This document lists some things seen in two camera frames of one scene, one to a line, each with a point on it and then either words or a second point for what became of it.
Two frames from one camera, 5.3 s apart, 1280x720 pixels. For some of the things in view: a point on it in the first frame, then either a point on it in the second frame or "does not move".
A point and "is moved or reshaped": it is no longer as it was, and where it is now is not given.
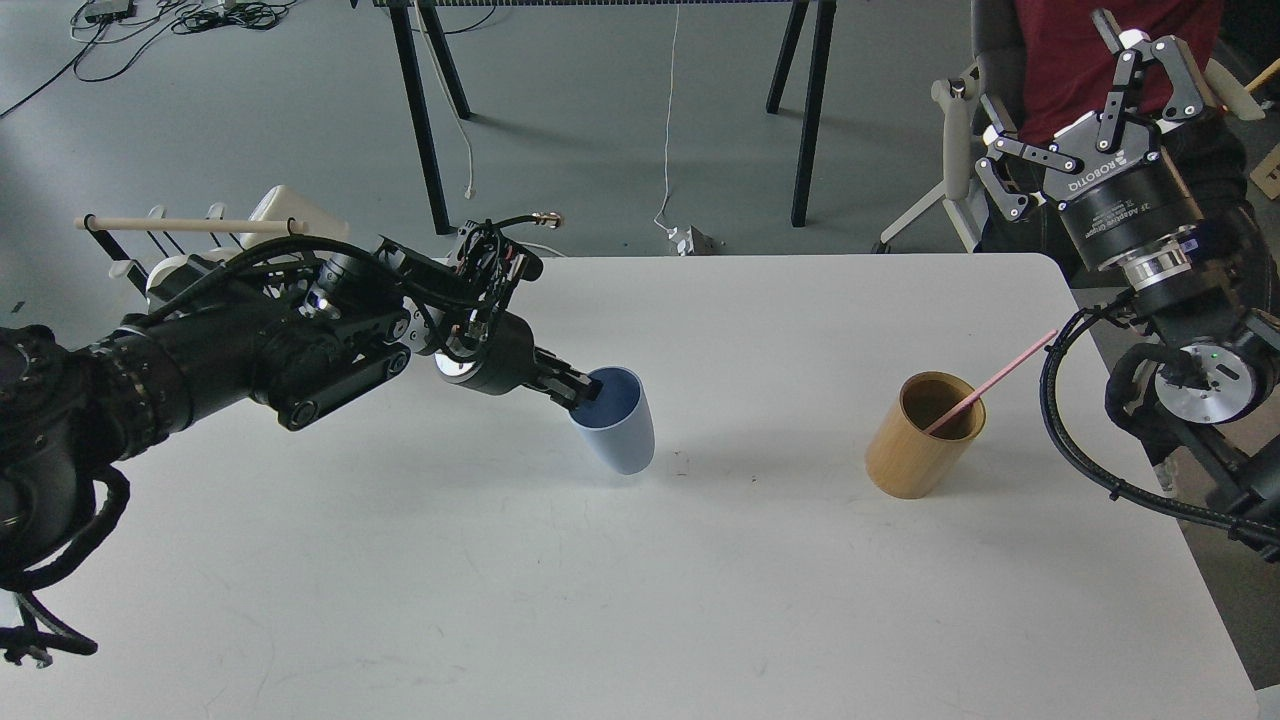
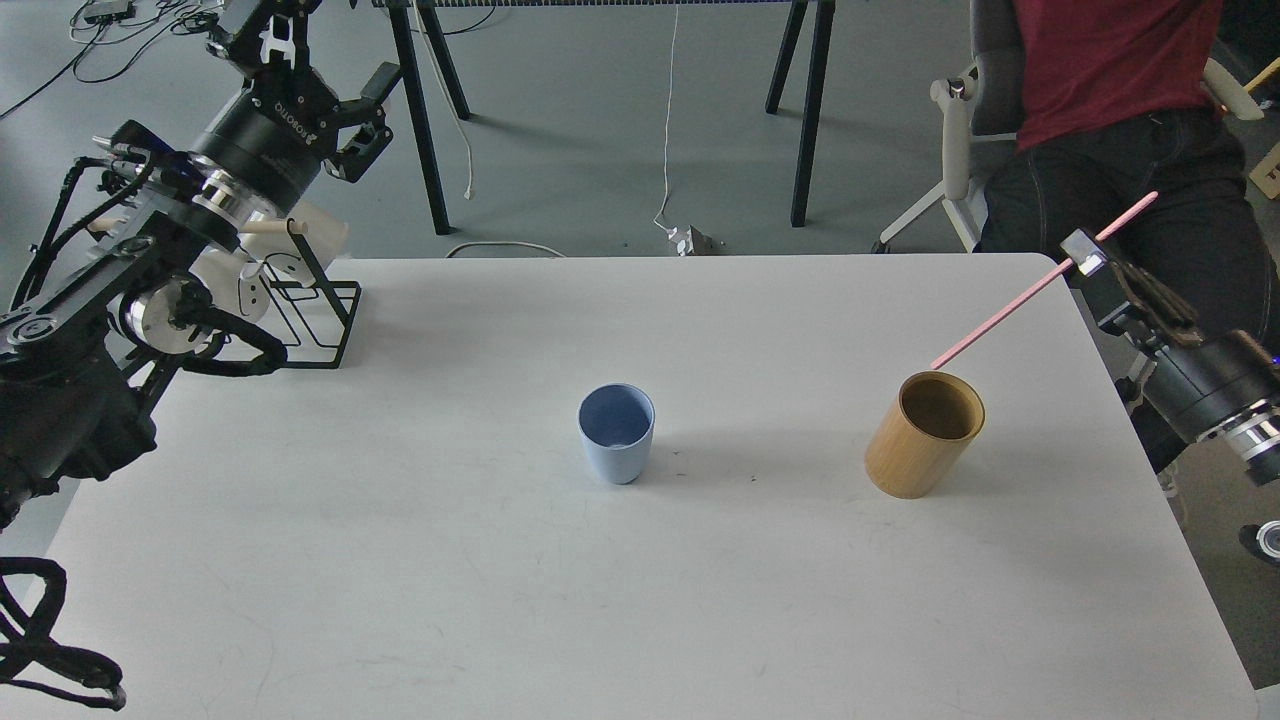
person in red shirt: x=1064 y=65 does not move
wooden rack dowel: x=185 y=224 does not move
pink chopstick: x=967 y=401 -> x=1146 y=202
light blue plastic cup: x=618 y=424 is moved or reshaped
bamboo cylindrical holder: x=904 y=461 does not move
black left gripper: x=500 y=356 -> x=270 y=141
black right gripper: x=1114 y=180 -> x=1205 y=381
